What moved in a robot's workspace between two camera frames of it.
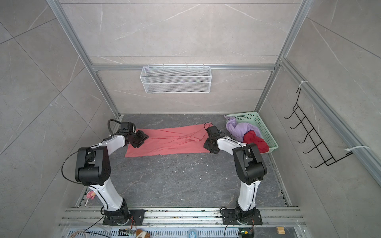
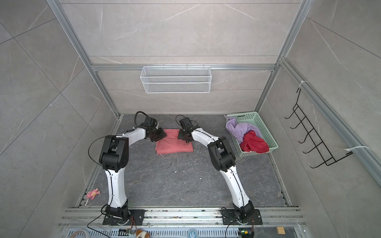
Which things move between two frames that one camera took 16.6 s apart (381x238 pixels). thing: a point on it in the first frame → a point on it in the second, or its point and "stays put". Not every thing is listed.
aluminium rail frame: [94, 216] stays put
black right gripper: [206, 145] → [180, 136]
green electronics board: [246, 232] stays put
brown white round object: [140, 233] stays put
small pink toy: [91, 195] stays put
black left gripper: [143, 137] → [162, 134]
